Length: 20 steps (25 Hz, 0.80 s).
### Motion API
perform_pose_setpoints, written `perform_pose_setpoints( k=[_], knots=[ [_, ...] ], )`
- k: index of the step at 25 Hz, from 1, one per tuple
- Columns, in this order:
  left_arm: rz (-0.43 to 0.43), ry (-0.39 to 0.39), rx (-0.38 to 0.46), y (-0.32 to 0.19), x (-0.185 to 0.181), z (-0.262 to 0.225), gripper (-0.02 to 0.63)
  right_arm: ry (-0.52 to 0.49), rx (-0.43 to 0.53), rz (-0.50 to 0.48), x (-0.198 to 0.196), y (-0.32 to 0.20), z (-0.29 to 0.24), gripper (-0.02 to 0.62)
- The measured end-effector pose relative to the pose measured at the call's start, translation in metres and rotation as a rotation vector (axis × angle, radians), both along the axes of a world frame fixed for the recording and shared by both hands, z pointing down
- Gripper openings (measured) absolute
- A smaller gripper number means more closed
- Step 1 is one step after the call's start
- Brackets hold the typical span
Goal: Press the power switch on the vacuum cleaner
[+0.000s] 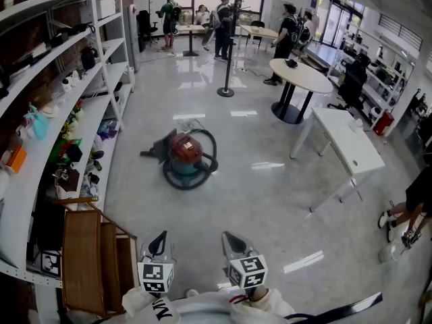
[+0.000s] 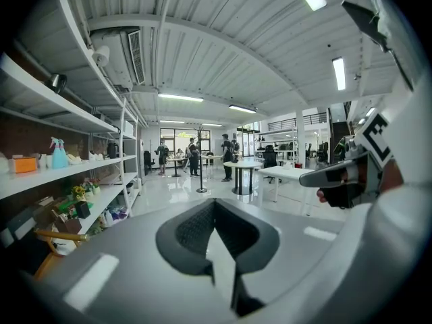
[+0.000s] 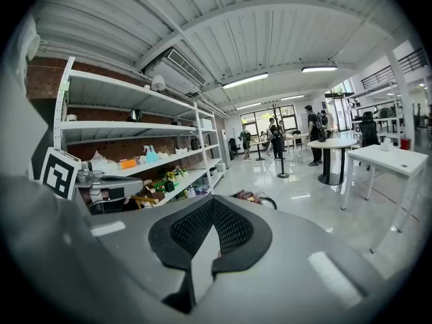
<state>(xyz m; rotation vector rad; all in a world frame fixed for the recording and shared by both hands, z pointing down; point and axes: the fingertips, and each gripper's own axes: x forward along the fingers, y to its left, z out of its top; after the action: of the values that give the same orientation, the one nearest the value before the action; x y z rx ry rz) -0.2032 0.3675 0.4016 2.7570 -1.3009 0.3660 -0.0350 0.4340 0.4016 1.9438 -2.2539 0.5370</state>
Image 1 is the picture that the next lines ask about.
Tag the bunch of artificial flowers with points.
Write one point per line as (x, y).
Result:
(72, 121)

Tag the purple cloth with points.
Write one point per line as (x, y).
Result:
(108, 130)

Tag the red and teal vacuum cleaner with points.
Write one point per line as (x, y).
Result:
(185, 150)

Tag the black bag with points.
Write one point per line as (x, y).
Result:
(72, 32)

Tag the small square wooden table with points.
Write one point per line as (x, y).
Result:
(190, 29)

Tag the black and white patterned box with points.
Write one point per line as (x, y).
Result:
(50, 264)

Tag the white tissue pack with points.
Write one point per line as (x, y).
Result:
(355, 126)

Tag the person's left forearm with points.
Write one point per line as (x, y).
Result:
(148, 307)

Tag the black pouch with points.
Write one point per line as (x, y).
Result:
(291, 63)

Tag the white metal shelving unit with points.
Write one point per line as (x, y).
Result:
(20, 194)

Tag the brown wooden chair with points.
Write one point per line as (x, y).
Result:
(82, 258)

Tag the red bin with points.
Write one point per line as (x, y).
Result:
(384, 123)

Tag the round beige table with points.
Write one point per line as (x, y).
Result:
(303, 76)

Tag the white rectangular desk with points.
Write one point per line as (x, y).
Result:
(344, 143)

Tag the black chair backrest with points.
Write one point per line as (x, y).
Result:
(351, 305)

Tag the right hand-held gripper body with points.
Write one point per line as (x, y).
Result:
(248, 271)

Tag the black office chair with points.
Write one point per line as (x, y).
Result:
(352, 83)
(256, 25)
(144, 24)

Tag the teal plush toy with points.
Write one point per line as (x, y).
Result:
(38, 125)

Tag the small white camera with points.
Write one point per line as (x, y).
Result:
(67, 85)

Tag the long wooden table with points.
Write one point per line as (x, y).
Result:
(260, 30)

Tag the orange box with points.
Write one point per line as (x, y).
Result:
(17, 159)

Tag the grey tall cabinet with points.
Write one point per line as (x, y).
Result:
(134, 39)

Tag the black kettle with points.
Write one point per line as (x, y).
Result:
(88, 59)

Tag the black square box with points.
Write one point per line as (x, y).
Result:
(74, 153)

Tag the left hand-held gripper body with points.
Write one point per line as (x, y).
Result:
(156, 275)

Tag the black coat stand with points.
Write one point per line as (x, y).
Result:
(229, 46)

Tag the person's white top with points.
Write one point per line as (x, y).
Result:
(202, 310)

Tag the person's right forearm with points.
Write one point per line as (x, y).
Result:
(260, 304)

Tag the white shelving rack with appliances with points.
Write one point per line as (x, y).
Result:
(374, 79)

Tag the dark brown box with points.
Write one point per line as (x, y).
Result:
(69, 180)

